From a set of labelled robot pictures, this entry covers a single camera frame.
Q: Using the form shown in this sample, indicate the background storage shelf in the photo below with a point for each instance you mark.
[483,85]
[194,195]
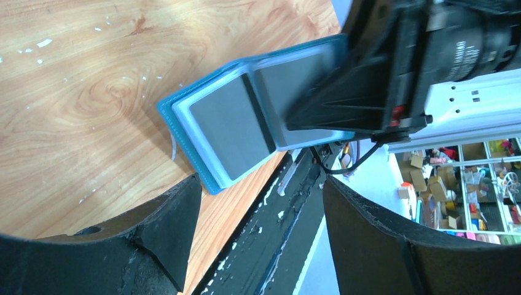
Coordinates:
[468,190]

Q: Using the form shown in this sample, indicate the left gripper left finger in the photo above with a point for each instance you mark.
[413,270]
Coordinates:
[144,250]

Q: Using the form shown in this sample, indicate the grey credit card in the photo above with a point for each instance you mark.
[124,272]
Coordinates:
[243,120]

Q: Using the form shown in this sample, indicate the blue card holder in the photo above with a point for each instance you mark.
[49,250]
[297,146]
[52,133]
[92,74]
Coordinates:
[174,109]

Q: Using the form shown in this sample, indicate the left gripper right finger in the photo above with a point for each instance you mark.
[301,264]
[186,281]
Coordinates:
[376,251]

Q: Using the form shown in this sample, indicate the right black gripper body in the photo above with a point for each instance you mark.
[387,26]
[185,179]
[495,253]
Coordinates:
[405,38]

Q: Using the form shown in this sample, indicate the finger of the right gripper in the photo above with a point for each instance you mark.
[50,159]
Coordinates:
[367,24]
[353,98]

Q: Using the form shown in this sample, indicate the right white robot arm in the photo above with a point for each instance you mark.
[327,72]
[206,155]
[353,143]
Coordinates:
[466,39]

